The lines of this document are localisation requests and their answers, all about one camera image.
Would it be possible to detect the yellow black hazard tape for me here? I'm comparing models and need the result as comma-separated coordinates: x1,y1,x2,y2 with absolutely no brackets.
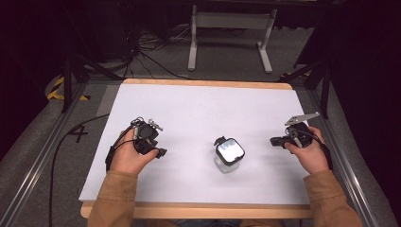
46,76,91,102

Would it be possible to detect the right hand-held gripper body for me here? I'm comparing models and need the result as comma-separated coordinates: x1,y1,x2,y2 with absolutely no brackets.
284,111,321,149

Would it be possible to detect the aluminium rail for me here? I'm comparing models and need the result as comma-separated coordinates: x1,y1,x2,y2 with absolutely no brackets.
0,82,88,227
307,88,384,227

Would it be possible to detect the person's right hand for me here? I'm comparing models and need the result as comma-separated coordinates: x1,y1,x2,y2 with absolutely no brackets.
283,126,331,175

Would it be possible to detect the clear jar with black lid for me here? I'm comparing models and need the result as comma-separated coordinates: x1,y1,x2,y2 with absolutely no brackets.
213,135,246,174

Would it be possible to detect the white metal table frame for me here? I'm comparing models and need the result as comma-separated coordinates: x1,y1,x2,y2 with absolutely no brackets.
187,4,278,75

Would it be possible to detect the person's left hand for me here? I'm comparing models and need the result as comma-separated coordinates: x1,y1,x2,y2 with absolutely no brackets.
109,128,160,176

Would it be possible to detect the bundle of floor cables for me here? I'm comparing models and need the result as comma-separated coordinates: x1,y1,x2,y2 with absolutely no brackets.
126,25,197,80

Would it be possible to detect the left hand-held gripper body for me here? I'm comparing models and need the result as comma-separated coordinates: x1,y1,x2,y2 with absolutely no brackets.
130,116,165,156

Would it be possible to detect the white table board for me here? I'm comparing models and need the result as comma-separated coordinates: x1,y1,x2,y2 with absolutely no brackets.
78,82,311,206

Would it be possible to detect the black metal stand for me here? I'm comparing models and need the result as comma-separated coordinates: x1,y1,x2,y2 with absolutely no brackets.
277,53,332,120
61,46,124,114

